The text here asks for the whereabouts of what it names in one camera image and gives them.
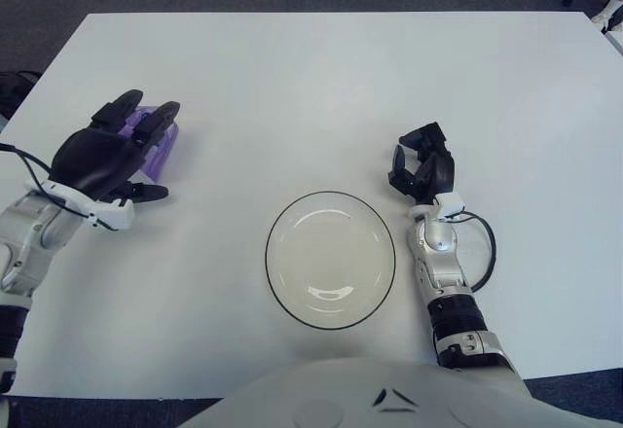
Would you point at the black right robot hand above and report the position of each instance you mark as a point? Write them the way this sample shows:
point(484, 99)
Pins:
point(440, 170)

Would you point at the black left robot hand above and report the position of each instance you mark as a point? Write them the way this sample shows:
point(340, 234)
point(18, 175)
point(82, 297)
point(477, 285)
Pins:
point(92, 155)

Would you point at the purple tissue paper pack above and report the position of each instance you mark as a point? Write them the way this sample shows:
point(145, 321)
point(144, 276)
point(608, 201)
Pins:
point(158, 158)

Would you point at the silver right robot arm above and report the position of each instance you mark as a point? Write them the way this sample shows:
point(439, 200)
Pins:
point(452, 311)

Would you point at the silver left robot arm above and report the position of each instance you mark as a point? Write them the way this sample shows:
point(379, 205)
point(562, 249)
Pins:
point(29, 238)

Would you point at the white plate with black rim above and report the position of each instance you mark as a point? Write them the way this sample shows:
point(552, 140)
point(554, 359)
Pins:
point(331, 262)

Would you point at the black bag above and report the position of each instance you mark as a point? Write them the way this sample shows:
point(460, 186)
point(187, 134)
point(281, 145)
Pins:
point(14, 90)

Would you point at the white neighbouring table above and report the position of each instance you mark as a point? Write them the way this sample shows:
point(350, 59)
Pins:
point(617, 41)

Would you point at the person leg with white sock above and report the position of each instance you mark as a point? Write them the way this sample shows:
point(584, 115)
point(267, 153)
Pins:
point(613, 10)

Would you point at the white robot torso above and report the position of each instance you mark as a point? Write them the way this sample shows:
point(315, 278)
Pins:
point(316, 394)

